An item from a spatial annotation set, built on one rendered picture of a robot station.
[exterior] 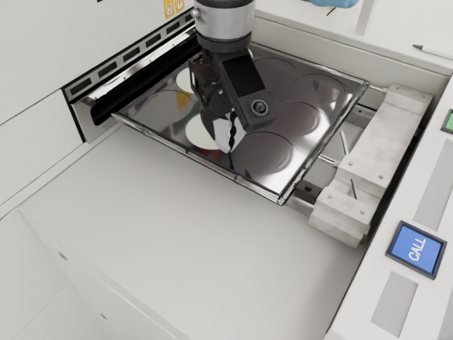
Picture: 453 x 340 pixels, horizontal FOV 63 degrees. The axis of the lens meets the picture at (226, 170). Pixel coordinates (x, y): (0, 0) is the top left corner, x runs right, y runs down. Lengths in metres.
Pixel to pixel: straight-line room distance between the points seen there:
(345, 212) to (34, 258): 0.60
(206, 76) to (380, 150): 0.35
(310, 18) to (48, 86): 0.55
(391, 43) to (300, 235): 0.43
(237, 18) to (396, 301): 0.36
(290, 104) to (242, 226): 0.26
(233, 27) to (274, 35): 0.45
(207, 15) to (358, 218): 0.34
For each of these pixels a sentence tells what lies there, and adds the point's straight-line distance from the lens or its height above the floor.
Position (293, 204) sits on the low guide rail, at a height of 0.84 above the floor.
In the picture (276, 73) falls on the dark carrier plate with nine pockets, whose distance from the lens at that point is 0.81.
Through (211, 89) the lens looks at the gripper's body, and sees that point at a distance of 0.52.
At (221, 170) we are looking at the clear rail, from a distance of 0.60.
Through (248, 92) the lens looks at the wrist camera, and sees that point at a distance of 0.48.
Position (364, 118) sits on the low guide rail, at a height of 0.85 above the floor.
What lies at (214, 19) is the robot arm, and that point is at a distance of 0.46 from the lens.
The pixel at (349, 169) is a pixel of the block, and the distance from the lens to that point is 0.62.
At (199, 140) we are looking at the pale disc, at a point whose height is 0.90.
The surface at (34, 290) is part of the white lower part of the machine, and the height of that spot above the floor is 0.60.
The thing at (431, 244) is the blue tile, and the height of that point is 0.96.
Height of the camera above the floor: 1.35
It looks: 49 degrees down
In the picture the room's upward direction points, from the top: straight up
